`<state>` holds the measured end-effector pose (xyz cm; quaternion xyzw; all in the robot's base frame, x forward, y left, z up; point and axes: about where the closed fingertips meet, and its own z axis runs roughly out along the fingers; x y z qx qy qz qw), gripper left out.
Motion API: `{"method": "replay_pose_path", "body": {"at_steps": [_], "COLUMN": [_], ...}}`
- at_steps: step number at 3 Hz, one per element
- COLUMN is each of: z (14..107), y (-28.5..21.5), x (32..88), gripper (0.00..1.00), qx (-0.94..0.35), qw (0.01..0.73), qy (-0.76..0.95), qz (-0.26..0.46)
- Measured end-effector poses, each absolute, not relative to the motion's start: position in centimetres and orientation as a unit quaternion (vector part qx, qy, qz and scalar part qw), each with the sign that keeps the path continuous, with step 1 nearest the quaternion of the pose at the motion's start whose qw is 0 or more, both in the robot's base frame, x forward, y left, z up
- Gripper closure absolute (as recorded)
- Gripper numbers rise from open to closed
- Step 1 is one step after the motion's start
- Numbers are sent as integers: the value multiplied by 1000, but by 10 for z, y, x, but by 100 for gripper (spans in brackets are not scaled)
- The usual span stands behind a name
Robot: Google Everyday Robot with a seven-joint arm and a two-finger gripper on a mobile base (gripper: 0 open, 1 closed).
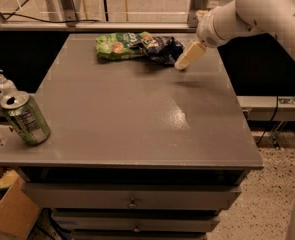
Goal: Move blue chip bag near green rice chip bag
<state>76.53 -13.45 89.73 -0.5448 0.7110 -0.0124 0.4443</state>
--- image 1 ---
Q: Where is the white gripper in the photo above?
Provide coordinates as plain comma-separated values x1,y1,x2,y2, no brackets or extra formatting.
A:
174,6,234,70

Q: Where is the green rice chip bag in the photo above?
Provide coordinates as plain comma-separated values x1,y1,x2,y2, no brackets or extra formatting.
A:
95,32,151,60

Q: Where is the black cable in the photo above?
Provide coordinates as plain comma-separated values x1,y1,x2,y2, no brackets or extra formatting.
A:
0,12,101,25

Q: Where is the metal rail frame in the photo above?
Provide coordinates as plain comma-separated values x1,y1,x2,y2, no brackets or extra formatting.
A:
0,0,295,35

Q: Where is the green soda can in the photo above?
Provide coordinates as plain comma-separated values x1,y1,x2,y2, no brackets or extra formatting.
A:
1,91,51,145

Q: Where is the top grey drawer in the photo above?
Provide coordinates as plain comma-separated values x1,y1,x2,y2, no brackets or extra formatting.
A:
21,183,241,210

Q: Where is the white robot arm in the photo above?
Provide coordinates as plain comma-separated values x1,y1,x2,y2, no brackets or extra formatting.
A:
175,0,295,70

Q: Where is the grey drawer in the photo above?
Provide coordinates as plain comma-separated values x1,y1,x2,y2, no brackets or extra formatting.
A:
21,183,241,210
53,211,220,233

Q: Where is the blue chip bag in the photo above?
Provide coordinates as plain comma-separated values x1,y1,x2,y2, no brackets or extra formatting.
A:
133,36,184,66

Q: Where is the cardboard box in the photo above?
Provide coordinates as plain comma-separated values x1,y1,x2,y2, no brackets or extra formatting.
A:
0,170,41,240

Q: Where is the pump dispenser bottle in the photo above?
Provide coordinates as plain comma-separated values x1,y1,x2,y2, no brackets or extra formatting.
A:
0,69,17,95

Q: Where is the grey drawer cabinet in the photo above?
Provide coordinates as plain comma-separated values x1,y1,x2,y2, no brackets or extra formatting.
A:
0,34,263,240

